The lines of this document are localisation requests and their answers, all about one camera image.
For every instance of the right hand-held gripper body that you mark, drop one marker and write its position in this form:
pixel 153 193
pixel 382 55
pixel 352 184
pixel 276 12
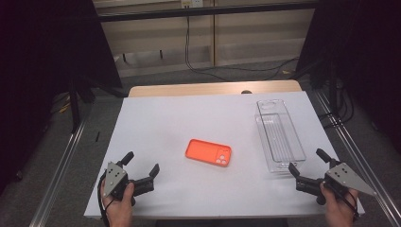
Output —
pixel 343 178

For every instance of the person's right hand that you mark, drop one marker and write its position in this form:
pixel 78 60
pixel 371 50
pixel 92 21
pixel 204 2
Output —
pixel 339 209

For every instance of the yellow floor item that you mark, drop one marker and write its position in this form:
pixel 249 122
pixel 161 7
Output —
pixel 64 108

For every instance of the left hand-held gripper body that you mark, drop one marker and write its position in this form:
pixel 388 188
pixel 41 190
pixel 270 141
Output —
pixel 114 179

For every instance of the clear plastic container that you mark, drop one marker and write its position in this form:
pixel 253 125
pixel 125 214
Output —
pixel 280 138

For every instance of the black horizontal bar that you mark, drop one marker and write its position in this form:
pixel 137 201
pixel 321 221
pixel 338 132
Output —
pixel 205 12

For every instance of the orange phone case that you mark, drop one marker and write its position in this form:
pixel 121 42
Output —
pixel 208 153

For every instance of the black curtain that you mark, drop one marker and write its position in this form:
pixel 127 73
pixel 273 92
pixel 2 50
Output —
pixel 372 47
pixel 41 63

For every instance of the aluminium floor rail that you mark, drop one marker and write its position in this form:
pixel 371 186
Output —
pixel 58 176
pixel 365 164

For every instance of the person's left hand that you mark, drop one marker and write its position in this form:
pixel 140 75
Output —
pixel 121 212

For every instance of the white power outlet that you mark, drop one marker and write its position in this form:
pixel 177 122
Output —
pixel 192 3

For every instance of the black metal stand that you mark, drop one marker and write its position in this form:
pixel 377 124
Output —
pixel 332 85
pixel 74 107

